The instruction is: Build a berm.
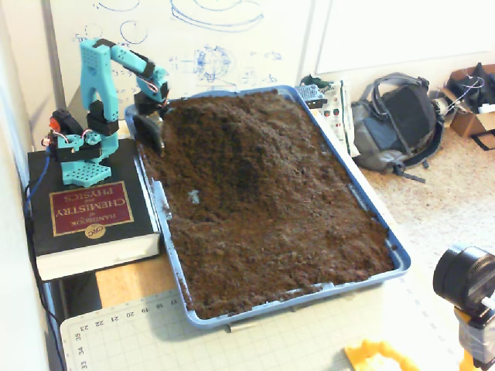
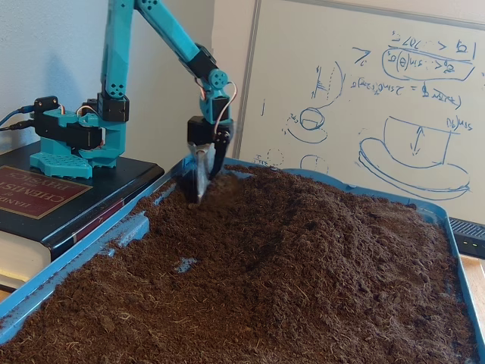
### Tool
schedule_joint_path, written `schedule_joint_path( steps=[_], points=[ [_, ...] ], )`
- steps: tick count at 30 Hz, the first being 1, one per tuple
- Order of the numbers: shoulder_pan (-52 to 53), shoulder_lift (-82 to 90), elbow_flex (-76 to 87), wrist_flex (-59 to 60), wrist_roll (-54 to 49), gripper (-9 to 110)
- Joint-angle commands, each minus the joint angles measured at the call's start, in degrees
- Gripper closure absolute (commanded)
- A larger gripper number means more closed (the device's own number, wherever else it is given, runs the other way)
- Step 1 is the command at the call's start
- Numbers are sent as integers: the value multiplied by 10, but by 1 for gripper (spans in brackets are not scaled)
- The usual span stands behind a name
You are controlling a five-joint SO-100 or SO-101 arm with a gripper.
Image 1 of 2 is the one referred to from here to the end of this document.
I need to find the foil wrapped gripper finger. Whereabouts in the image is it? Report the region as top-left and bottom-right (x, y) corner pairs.
(134, 114), (166, 155)

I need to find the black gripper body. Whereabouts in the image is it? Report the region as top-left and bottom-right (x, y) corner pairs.
(133, 92), (170, 117)

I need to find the brown soil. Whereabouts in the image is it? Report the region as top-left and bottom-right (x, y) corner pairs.
(133, 89), (396, 320)

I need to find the black chemistry physics handbook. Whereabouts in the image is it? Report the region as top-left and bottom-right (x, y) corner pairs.
(26, 138), (162, 282)

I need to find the whiteboard with blue drawings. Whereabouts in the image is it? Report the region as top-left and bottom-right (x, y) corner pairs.
(41, 0), (314, 105)

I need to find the dark green cloth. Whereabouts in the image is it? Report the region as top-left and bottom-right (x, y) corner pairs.
(299, 73), (333, 88)

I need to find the white electronics board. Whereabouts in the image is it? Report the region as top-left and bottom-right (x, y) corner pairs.
(309, 80), (360, 158)

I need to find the small metal bar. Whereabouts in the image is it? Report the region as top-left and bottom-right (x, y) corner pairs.
(225, 322), (259, 333)

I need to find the pale green cutting mat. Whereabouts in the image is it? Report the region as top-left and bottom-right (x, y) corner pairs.
(60, 277), (471, 371)

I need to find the grey backpack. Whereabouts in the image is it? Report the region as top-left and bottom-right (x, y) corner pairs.
(350, 72), (446, 185)

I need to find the blank whiteboard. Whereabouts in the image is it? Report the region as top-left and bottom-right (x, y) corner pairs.
(313, 0), (495, 77)

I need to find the blue plastic tray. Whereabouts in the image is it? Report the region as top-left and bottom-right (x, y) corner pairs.
(124, 84), (411, 330)

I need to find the yellow plastic object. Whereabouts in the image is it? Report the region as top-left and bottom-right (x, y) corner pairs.
(343, 339), (421, 371)

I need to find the brown cardboard box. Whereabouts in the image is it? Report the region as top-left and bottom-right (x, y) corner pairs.
(439, 65), (495, 138)

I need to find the black fabric bundle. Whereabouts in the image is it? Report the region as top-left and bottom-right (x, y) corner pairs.
(446, 63), (495, 113)

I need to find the blue cable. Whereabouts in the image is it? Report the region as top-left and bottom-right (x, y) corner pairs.
(23, 151), (53, 217)

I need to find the black cable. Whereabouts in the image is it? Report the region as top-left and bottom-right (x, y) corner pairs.
(22, 185), (67, 371)

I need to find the black strap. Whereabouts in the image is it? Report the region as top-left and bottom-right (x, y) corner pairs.
(470, 133), (495, 151)

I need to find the black round camera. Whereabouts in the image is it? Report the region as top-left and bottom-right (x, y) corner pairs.
(432, 243), (495, 318)

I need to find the yellow taped camera stand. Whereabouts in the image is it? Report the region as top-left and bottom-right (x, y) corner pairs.
(454, 307), (495, 371)

